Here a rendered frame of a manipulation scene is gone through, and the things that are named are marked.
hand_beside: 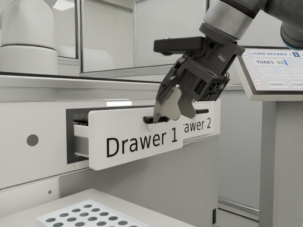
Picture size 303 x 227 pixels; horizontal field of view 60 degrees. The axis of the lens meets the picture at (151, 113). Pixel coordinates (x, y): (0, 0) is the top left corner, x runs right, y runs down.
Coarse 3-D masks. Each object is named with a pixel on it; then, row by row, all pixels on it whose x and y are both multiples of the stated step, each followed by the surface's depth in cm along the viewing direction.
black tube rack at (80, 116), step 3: (75, 114) 78; (78, 114) 77; (81, 114) 78; (84, 114) 77; (87, 114) 77; (75, 117) 68; (78, 117) 68; (81, 117) 69; (84, 117) 68; (87, 117) 68; (75, 120) 61; (78, 120) 60; (81, 120) 59; (75, 123) 80; (78, 123) 80; (81, 123) 80; (84, 123) 80
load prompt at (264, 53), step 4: (252, 52) 125; (256, 52) 126; (260, 52) 126; (264, 52) 126; (268, 52) 127; (272, 52) 127; (276, 52) 127; (280, 52) 128; (284, 52) 128; (288, 52) 128; (292, 52) 129; (296, 52) 129; (300, 52) 130; (252, 56) 123; (256, 56) 124; (260, 56) 124; (264, 56) 124; (268, 56) 125; (272, 56) 125; (276, 56) 125; (280, 56) 126; (284, 56) 126; (288, 56) 126; (292, 56) 127; (296, 56) 127; (300, 56) 128
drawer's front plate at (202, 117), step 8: (200, 104) 90; (208, 104) 94; (208, 112) 94; (184, 120) 83; (192, 120) 86; (200, 120) 90; (208, 120) 95; (184, 128) 83; (208, 128) 95; (184, 136) 83; (192, 136) 87
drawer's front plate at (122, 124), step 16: (96, 112) 48; (112, 112) 50; (128, 112) 54; (144, 112) 57; (96, 128) 48; (112, 128) 51; (128, 128) 54; (144, 128) 58; (160, 128) 62; (176, 128) 67; (96, 144) 48; (112, 144) 51; (128, 144) 54; (160, 144) 62; (176, 144) 67; (96, 160) 48; (112, 160) 51; (128, 160) 54
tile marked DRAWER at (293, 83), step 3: (291, 81) 116; (294, 81) 116; (297, 81) 117; (300, 81) 117; (291, 84) 115; (294, 84) 115; (297, 84) 115; (300, 84) 116; (294, 87) 114; (297, 87) 114; (300, 87) 114
